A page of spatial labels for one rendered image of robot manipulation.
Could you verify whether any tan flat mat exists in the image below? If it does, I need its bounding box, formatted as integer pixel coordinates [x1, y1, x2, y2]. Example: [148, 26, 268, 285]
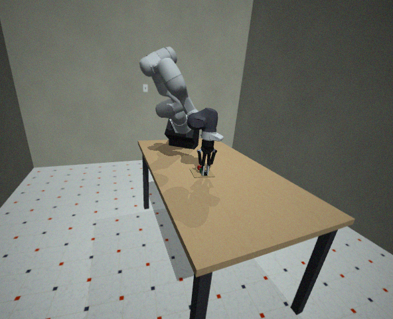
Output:
[190, 168, 215, 178]

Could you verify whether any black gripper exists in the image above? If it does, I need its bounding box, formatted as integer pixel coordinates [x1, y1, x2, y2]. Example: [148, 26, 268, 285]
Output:
[197, 139, 217, 175]

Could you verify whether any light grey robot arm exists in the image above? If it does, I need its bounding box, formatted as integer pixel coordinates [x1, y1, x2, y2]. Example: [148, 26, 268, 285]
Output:
[139, 47, 224, 142]

